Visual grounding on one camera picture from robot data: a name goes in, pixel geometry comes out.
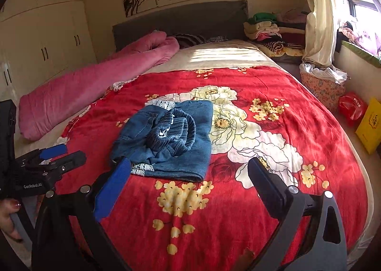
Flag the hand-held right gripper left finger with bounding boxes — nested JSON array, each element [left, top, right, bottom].
[[31, 156, 133, 271]]

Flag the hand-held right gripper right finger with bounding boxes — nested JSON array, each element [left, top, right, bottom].
[[248, 157, 348, 271]]

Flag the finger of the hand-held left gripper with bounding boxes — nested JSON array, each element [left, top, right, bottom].
[[44, 151, 87, 181], [16, 143, 68, 168]]

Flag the blue denim pants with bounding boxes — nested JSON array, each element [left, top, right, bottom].
[[110, 97, 214, 183]]

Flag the person's left hand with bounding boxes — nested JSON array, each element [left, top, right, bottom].
[[0, 198, 24, 243]]

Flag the red floral blanket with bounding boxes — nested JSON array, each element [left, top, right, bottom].
[[55, 65, 370, 271]]

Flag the pink quilt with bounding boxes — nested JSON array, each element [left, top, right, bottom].
[[18, 31, 180, 141]]

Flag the floral basket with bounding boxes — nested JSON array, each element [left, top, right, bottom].
[[299, 70, 347, 112]]

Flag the red plastic bag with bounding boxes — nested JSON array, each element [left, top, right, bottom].
[[338, 92, 369, 128]]

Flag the yellow paper bag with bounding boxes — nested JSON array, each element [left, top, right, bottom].
[[356, 97, 381, 155]]

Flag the white plastic bag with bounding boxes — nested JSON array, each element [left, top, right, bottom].
[[299, 61, 349, 84]]

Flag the cream wardrobe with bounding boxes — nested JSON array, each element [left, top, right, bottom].
[[0, 0, 99, 102]]

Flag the pile of folded clothes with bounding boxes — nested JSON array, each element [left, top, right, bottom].
[[242, 9, 308, 58]]

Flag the green windowsill mat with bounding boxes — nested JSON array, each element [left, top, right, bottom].
[[341, 40, 381, 68]]

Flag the striped pillow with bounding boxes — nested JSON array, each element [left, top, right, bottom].
[[171, 33, 207, 49]]

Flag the cream curtain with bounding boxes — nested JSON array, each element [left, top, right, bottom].
[[299, 0, 343, 67]]

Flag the grey headboard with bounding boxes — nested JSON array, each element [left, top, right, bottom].
[[111, 0, 249, 52]]

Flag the pink floral cloth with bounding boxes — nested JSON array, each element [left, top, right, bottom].
[[338, 21, 381, 57]]

